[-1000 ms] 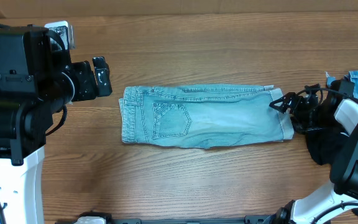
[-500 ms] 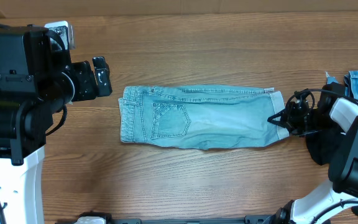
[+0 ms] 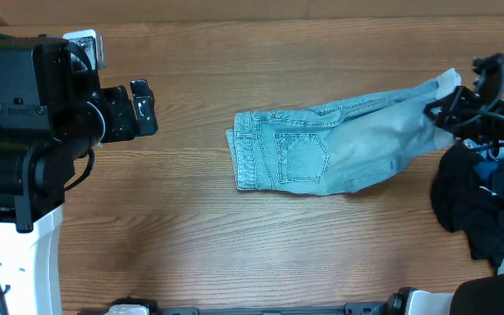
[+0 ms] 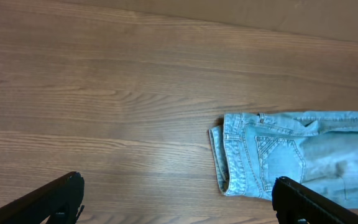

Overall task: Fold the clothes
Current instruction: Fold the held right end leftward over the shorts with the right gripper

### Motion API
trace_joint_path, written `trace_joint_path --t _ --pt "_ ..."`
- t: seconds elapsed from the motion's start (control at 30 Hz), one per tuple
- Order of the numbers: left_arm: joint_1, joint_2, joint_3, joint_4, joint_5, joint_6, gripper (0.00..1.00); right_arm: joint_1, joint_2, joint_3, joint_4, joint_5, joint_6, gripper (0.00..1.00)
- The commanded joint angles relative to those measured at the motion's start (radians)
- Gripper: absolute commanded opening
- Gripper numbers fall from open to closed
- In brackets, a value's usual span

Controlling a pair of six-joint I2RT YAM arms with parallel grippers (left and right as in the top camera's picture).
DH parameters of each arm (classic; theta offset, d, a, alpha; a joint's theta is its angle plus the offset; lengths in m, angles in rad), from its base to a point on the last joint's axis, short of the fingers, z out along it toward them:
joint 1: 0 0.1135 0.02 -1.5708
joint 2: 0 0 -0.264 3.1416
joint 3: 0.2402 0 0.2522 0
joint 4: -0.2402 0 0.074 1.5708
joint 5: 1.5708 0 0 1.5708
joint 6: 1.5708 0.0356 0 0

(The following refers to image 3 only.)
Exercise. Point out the light blue denim shorts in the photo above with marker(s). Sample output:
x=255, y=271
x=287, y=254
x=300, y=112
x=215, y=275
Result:
x=342, y=146

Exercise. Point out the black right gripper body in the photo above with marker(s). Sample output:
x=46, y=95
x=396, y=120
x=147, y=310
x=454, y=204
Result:
x=460, y=105

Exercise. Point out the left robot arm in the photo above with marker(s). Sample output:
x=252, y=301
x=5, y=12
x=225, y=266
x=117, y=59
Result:
x=53, y=111

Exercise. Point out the blue denim garment pile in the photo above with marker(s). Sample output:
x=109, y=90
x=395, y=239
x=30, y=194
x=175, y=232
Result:
x=489, y=151

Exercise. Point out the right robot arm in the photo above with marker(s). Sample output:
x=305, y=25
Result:
x=480, y=296

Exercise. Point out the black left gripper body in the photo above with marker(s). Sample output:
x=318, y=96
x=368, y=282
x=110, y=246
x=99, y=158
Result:
x=120, y=122

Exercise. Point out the black garment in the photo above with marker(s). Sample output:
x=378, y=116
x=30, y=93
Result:
x=461, y=202

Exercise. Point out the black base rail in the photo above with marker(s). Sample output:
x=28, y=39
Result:
x=134, y=306

